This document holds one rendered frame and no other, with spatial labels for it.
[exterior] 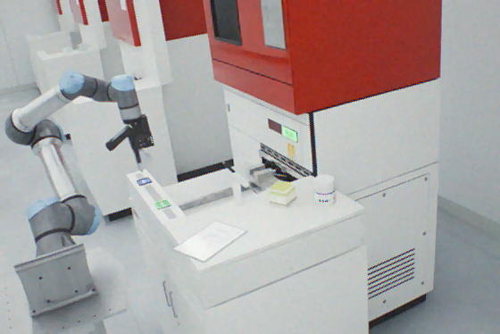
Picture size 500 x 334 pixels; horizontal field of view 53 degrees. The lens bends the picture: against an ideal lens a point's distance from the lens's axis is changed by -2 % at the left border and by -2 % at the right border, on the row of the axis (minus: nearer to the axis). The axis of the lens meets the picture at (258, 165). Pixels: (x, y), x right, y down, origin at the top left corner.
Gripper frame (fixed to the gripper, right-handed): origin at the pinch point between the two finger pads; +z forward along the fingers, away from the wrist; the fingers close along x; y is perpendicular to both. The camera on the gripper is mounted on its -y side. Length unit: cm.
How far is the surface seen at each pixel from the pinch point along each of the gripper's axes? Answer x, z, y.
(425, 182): -8, 43, 124
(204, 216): -22.6, 15.4, 15.6
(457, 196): 57, 104, 203
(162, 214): -11.7, 15.1, 2.6
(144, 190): 13.5, 14.6, 0.6
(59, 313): -32, 28, -39
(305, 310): -50, 48, 38
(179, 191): 33.9, 29.0, 17.9
